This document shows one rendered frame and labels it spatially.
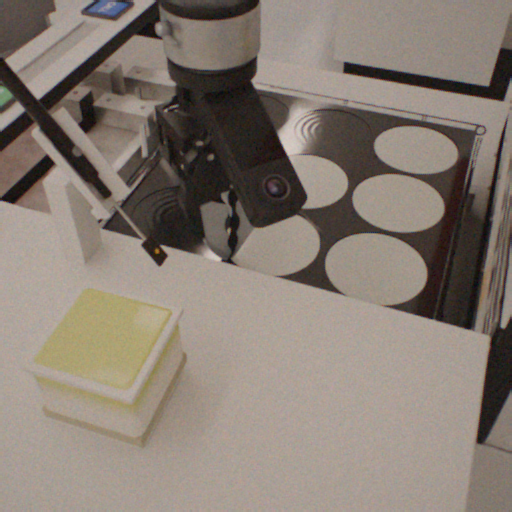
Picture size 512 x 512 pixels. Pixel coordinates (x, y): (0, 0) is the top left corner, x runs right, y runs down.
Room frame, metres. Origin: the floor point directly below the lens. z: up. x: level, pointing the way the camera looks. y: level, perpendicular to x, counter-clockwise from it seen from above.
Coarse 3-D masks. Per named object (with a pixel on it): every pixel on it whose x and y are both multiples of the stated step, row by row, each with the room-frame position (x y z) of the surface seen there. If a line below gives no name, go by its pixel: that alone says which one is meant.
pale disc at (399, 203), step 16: (384, 176) 0.58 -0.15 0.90; (400, 176) 0.58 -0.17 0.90; (368, 192) 0.55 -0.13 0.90; (384, 192) 0.55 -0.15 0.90; (400, 192) 0.55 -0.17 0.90; (416, 192) 0.55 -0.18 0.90; (432, 192) 0.55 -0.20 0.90; (368, 208) 0.52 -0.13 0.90; (384, 208) 0.52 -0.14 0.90; (400, 208) 0.52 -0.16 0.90; (416, 208) 0.52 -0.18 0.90; (432, 208) 0.52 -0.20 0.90; (384, 224) 0.50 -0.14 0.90; (400, 224) 0.50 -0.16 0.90; (416, 224) 0.50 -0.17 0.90; (432, 224) 0.50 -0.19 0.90
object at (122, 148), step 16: (128, 96) 0.79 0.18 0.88; (96, 128) 0.71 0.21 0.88; (112, 128) 0.71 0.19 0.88; (96, 144) 0.67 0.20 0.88; (112, 144) 0.67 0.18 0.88; (128, 144) 0.67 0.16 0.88; (112, 160) 0.64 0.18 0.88; (128, 160) 0.64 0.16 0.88; (144, 160) 0.68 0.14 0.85; (128, 176) 0.64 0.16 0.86; (32, 192) 0.58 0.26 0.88; (32, 208) 0.55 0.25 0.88; (48, 208) 0.55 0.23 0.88
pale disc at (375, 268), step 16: (352, 240) 0.47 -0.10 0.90; (368, 240) 0.47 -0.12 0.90; (384, 240) 0.47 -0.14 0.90; (336, 256) 0.45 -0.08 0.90; (352, 256) 0.45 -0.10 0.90; (368, 256) 0.45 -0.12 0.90; (384, 256) 0.45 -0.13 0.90; (400, 256) 0.45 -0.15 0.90; (416, 256) 0.45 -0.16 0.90; (336, 272) 0.43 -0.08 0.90; (352, 272) 0.43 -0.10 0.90; (368, 272) 0.43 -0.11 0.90; (384, 272) 0.43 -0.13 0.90; (400, 272) 0.43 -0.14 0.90; (416, 272) 0.43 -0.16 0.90; (352, 288) 0.41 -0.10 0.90; (368, 288) 0.41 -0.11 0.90; (384, 288) 0.41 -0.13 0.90; (400, 288) 0.41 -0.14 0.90; (416, 288) 0.41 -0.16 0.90; (384, 304) 0.39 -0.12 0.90
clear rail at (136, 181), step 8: (152, 160) 0.61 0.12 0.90; (144, 168) 0.59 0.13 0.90; (152, 168) 0.60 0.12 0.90; (136, 176) 0.58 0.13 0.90; (144, 176) 0.58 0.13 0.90; (128, 184) 0.56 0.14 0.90; (136, 184) 0.56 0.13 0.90; (120, 200) 0.53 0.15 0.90; (112, 208) 0.52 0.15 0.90; (112, 216) 0.51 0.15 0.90; (104, 224) 0.50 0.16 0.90
